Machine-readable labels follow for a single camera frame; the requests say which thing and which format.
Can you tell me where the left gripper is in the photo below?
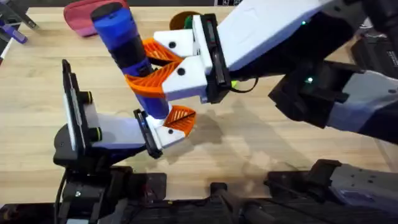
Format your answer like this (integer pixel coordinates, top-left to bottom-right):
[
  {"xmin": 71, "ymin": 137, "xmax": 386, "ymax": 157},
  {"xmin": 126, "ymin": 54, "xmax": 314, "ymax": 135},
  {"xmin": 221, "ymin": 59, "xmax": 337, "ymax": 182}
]
[{"xmin": 52, "ymin": 103, "xmax": 197, "ymax": 170}]

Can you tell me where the blue electric screwdriver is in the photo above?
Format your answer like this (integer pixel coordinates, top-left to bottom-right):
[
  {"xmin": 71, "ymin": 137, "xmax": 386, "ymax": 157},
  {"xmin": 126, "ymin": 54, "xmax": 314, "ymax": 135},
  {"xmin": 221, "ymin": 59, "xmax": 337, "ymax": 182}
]
[{"xmin": 90, "ymin": 1, "xmax": 172, "ymax": 121}]

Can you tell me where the black white marker card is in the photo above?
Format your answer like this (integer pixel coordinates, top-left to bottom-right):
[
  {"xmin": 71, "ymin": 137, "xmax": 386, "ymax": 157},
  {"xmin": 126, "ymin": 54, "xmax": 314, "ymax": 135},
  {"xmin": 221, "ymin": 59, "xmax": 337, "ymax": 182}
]
[{"xmin": 214, "ymin": 0, "xmax": 243, "ymax": 7}]

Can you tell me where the black upright wrist plate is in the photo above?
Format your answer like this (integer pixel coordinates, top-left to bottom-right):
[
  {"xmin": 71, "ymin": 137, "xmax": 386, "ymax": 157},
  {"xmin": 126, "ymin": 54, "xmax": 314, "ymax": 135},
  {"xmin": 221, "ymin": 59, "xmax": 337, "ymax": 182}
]
[{"xmin": 61, "ymin": 58, "xmax": 103, "ymax": 154}]

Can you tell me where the pink zip bag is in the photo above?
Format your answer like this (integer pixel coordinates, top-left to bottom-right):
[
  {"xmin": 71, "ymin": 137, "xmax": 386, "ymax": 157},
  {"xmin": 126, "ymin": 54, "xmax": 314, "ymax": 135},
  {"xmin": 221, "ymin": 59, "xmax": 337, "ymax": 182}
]
[{"xmin": 63, "ymin": 0, "xmax": 131, "ymax": 37}]

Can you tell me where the grey metal tool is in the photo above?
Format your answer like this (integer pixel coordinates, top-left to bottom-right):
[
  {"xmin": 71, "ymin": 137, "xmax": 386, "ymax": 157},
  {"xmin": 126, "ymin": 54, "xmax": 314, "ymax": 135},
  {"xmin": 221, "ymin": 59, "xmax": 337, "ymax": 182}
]
[{"xmin": 0, "ymin": 0, "xmax": 40, "ymax": 30}]

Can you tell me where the black box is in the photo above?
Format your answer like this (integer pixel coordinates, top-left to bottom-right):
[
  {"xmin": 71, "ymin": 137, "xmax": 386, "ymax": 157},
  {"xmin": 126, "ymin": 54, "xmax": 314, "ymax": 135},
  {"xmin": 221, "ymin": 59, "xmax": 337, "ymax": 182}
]
[{"xmin": 350, "ymin": 33, "xmax": 398, "ymax": 79}]

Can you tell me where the black cable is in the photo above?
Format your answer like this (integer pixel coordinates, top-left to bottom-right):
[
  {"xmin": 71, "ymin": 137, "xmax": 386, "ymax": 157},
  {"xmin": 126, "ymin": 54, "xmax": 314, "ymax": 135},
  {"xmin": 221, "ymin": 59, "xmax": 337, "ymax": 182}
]
[
  {"xmin": 229, "ymin": 77, "xmax": 259, "ymax": 94},
  {"xmin": 53, "ymin": 169, "xmax": 68, "ymax": 224}
]

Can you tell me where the black rail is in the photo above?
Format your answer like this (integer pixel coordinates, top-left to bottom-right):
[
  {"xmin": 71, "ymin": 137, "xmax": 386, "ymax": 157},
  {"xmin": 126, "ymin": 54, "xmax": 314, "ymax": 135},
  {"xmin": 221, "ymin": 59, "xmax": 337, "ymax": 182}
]
[{"xmin": 0, "ymin": 182, "xmax": 398, "ymax": 224}]

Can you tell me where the purple handled tool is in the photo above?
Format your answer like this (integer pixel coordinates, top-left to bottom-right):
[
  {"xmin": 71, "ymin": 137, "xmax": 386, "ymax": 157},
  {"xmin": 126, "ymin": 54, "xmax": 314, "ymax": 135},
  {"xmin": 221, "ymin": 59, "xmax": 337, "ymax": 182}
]
[{"xmin": 0, "ymin": 22, "xmax": 29, "ymax": 45}]

